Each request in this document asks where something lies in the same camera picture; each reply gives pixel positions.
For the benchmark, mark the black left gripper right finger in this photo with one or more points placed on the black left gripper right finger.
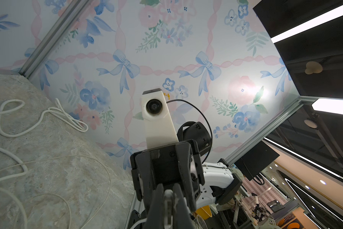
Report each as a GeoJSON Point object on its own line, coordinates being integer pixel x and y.
{"type": "Point", "coordinates": [181, 218]}

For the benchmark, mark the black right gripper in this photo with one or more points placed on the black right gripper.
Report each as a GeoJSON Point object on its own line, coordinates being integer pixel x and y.
{"type": "Point", "coordinates": [177, 163]}

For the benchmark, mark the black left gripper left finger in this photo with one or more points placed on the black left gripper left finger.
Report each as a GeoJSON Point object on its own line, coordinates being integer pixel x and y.
{"type": "Point", "coordinates": [155, 218]}

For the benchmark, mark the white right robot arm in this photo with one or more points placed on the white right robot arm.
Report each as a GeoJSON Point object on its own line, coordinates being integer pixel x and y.
{"type": "Point", "coordinates": [221, 183]}

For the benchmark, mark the black monitor screen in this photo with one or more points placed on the black monitor screen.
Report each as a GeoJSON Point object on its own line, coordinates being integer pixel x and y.
{"type": "Point", "coordinates": [256, 159]}

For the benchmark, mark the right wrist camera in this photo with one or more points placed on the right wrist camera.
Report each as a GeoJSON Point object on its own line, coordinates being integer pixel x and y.
{"type": "Point", "coordinates": [157, 117]}

